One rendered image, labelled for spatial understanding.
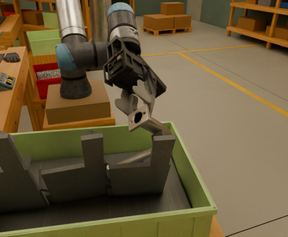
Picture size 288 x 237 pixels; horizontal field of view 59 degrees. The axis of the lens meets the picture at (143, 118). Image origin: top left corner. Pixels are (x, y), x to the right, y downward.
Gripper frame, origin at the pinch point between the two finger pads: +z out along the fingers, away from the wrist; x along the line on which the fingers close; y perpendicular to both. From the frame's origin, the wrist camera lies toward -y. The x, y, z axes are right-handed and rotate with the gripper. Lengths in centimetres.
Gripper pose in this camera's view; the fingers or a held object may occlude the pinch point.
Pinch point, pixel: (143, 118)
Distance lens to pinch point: 54.2
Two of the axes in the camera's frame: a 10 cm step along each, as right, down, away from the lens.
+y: -6.7, -3.2, -6.7
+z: 1.5, 8.3, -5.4
